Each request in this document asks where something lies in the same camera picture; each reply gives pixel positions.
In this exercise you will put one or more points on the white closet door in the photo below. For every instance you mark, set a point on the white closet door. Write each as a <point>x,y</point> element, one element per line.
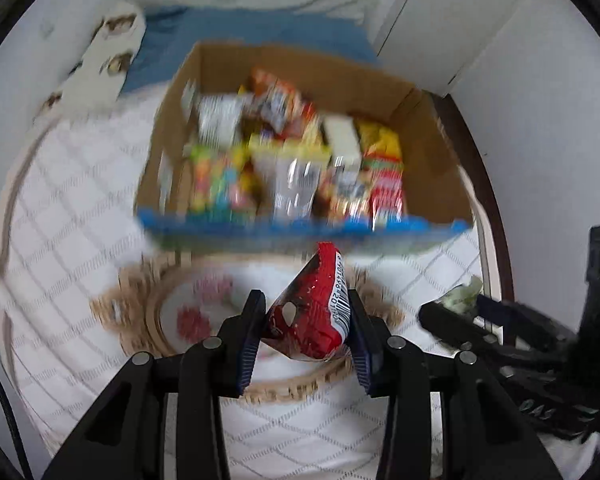
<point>455,20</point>

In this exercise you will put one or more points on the bear print pillow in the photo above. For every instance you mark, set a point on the bear print pillow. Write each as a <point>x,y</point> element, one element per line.
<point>100,70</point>

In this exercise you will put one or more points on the red snack packet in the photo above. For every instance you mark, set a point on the red snack packet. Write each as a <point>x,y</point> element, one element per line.
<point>310,310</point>

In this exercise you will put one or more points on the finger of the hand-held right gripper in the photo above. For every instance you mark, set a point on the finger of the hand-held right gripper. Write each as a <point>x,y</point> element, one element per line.
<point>445,322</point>
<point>510,312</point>

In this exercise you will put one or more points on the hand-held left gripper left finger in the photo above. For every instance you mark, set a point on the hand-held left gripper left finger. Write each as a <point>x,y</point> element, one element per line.
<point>250,345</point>

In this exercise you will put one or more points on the green white snack packet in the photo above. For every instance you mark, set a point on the green white snack packet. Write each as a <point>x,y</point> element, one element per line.
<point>462,295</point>

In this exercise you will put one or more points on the pile of assorted snack packets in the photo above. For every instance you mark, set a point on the pile of assorted snack packets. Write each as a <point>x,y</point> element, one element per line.
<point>290,160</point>

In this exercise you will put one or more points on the blue bed sheet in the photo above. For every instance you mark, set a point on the blue bed sheet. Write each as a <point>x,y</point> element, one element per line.
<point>255,25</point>

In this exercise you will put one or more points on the white quilted mat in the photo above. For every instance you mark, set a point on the white quilted mat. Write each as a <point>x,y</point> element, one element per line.
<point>70,210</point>

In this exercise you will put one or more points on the cardboard box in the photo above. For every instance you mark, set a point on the cardboard box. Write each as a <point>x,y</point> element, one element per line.
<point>300,65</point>

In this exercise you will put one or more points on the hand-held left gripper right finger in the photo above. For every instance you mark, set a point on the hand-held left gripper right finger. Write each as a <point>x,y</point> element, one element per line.
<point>362,355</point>

